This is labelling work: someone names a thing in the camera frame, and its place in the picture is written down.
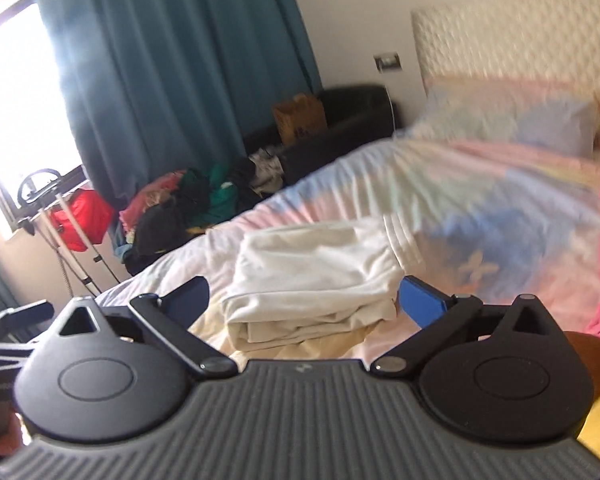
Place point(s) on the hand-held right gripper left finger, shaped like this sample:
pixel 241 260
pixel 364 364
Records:
pixel 187 302

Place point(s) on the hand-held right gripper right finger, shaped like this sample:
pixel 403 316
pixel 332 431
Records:
pixel 422 302

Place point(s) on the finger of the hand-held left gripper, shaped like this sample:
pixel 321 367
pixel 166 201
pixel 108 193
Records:
pixel 17 320

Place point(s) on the cream pants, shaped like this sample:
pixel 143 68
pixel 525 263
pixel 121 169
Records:
pixel 310 270

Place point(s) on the pile of mixed clothes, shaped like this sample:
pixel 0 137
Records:
pixel 165 220

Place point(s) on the person's left hand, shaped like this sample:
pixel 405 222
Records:
pixel 2 440

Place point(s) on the bed with pastel duvet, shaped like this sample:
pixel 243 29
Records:
pixel 480 220

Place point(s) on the red cloth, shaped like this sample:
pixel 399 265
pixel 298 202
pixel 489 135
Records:
pixel 82 220

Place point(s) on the garment steamer stand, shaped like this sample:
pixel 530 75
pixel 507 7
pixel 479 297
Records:
pixel 40 180

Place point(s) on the brown cloth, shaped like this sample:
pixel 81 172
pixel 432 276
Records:
pixel 595 360

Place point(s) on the pastel pillow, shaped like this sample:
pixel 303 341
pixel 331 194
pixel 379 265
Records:
pixel 505 115

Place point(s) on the black sofa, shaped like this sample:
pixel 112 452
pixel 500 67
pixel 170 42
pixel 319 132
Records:
pixel 350 110

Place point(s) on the dark framed window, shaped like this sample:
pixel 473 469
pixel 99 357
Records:
pixel 20 110

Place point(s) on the wide teal curtain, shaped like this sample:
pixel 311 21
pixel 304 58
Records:
pixel 180 60

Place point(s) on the cream quilted headboard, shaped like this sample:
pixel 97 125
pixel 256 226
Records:
pixel 505 35

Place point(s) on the metal wall switch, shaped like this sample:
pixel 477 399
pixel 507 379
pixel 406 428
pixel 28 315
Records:
pixel 387 62

